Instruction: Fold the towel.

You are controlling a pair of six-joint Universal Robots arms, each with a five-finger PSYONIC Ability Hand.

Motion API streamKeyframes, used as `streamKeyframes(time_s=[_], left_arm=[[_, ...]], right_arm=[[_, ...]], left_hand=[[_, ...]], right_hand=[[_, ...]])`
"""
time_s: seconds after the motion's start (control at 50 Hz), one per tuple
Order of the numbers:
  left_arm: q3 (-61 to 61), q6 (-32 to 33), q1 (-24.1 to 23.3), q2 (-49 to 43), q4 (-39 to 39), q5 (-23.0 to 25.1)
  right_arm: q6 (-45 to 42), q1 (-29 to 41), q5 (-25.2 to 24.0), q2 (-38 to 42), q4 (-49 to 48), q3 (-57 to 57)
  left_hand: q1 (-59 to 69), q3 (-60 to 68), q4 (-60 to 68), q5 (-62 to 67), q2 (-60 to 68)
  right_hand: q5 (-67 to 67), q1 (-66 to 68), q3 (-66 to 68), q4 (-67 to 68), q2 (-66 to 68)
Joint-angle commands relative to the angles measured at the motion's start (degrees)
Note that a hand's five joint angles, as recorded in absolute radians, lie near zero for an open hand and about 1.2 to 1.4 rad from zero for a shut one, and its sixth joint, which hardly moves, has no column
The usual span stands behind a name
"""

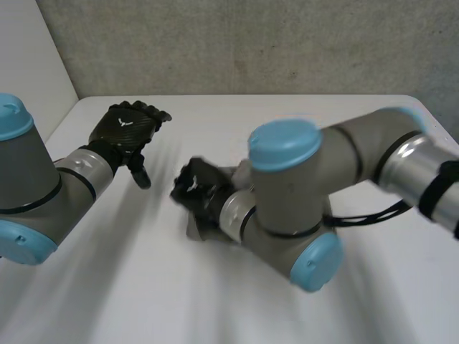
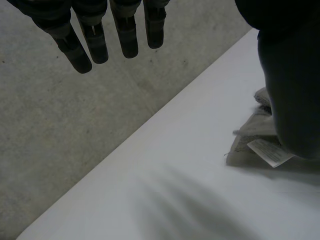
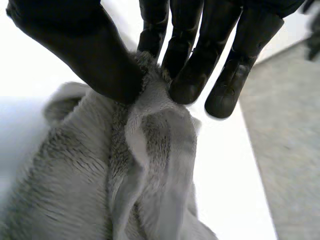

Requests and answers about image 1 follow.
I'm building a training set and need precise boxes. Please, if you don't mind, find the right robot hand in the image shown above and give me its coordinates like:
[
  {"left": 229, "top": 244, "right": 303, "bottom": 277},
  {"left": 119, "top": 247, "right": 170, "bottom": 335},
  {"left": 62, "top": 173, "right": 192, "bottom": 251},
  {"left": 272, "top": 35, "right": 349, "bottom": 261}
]
[{"left": 169, "top": 156, "right": 236, "bottom": 230}]

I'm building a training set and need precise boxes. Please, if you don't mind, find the grey towel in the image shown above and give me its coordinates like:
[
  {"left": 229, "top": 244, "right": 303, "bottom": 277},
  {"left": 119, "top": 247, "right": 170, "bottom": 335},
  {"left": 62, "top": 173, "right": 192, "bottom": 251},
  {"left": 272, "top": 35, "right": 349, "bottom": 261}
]
[{"left": 184, "top": 159, "right": 254, "bottom": 243}]

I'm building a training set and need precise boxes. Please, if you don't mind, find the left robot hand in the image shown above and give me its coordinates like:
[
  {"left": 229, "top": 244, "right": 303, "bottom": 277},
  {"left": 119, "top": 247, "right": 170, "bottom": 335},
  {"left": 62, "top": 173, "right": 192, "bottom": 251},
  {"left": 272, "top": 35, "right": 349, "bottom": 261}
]
[{"left": 87, "top": 100, "right": 173, "bottom": 190}]

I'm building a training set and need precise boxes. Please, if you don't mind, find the black cable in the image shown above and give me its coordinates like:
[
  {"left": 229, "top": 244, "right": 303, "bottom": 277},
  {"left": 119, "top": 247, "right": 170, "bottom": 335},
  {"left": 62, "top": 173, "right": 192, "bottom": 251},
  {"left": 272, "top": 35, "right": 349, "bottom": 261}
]
[{"left": 321, "top": 199, "right": 414, "bottom": 228}]

